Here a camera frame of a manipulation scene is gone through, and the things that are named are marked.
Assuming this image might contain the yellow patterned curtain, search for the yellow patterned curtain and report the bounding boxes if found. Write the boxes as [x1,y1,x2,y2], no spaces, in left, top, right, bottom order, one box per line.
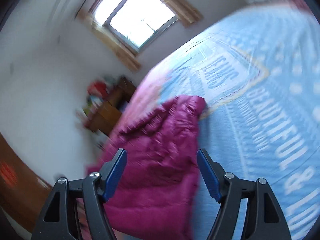
[76,10,142,72]
[142,0,203,27]

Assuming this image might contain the red gift box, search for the red gift box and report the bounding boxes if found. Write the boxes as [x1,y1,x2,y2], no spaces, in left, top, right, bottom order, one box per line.
[87,80,108,95]

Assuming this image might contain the brown wooden panel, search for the brown wooden panel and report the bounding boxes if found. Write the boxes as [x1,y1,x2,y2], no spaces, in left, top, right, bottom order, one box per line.
[0,132,54,230]

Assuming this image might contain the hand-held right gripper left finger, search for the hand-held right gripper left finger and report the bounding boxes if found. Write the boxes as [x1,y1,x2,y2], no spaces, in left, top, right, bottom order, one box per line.
[30,148,128,240]

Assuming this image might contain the brown wooden desk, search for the brown wooden desk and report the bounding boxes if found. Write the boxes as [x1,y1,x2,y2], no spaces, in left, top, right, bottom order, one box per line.
[85,76,137,137]

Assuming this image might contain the magenta quilted down jacket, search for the magenta quilted down jacket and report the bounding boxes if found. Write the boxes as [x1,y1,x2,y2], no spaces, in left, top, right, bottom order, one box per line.
[86,95,208,235]

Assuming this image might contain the blue printed bed sheet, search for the blue printed bed sheet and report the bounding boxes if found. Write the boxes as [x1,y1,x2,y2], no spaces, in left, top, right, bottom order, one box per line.
[150,0,320,240]

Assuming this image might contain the sliding glass window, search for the sliding glass window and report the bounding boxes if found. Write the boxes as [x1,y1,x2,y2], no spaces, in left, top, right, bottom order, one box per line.
[92,0,179,54]

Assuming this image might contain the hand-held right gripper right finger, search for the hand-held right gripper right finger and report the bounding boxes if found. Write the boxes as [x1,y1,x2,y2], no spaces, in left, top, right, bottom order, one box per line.
[196,148,292,240]

